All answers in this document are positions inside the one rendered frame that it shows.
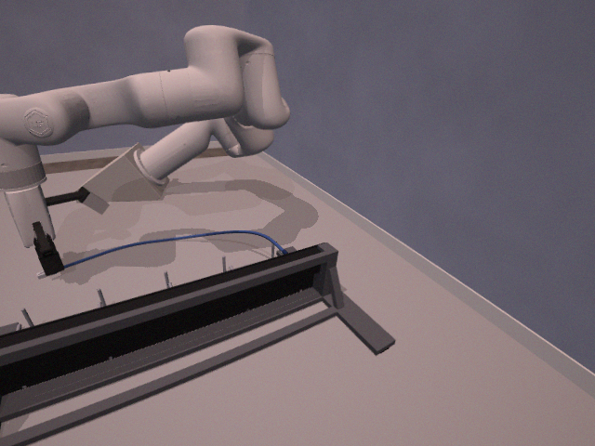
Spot blue patch cord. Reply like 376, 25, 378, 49
64, 230, 288, 268

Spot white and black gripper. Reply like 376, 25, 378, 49
0, 177, 64, 276

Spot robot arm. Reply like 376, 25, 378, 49
0, 25, 290, 189

